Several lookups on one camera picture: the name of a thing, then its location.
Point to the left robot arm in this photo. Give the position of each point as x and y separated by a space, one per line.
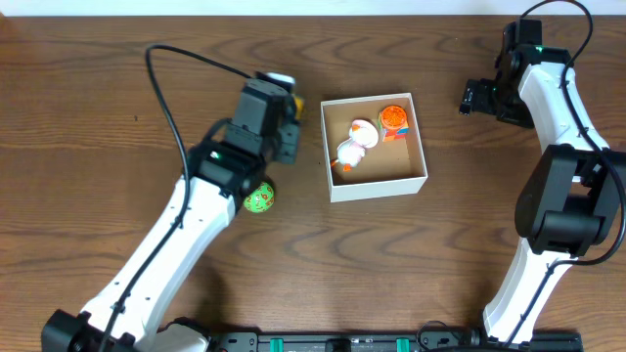
127 314

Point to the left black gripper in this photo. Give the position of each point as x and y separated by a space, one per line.
287 142

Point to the orange round disc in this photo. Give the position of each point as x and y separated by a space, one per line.
393 117

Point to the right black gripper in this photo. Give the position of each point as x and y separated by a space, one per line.
477 93

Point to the white cardboard box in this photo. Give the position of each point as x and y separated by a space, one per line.
393 168

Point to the white toy duck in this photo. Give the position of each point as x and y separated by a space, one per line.
362 135

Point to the green numbered ball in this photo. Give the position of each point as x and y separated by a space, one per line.
261 199

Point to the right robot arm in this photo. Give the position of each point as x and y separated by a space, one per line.
571 198

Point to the grey yellow toy truck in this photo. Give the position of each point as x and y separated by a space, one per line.
299 107

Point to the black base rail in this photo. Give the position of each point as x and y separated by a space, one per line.
432 339

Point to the colourful puzzle cube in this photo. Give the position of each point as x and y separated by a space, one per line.
392 135

